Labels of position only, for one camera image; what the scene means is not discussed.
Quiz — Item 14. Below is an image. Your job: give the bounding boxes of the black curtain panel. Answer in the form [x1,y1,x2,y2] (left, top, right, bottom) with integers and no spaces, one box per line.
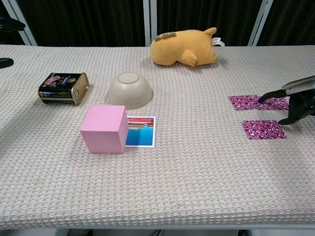
[0,0,28,46]
[14,0,146,47]
[157,0,263,47]
[257,0,315,47]

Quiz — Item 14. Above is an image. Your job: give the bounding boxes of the pink cube block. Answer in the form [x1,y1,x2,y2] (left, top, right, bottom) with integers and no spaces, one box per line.
[80,104,129,154]

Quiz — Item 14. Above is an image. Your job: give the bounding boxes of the white partition post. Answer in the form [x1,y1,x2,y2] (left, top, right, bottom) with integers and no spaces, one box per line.
[0,0,38,46]
[248,0,273,47]
[143,0,158,47]

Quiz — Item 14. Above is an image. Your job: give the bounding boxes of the white table frame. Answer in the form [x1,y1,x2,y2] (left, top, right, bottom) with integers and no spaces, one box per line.
[0,227,315,236]

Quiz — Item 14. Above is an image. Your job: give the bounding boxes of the beige upturned bowl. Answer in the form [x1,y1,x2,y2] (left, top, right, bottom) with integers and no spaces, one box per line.
[109,71,153,111]

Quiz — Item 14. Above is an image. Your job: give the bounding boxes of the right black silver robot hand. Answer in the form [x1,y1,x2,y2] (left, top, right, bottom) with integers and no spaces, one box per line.
[257,75,315,126]

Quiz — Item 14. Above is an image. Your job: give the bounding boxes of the orange plush toy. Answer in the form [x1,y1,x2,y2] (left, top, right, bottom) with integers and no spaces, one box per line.
[150,27,224,67]

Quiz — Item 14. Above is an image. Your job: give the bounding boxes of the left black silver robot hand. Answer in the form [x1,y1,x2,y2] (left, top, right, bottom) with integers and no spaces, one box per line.
[0,17,27,69]

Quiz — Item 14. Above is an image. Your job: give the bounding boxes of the beige waffle tablecloth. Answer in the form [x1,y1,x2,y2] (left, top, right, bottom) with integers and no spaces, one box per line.
[0,44,315,231]

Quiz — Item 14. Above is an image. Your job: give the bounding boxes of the red blue photo card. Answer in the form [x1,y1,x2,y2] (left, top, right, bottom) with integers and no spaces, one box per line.
[125,116,157,148]

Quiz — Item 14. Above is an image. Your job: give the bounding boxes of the black luncheon meat can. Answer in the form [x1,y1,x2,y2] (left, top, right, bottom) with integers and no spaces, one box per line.
[38,72,89,106]

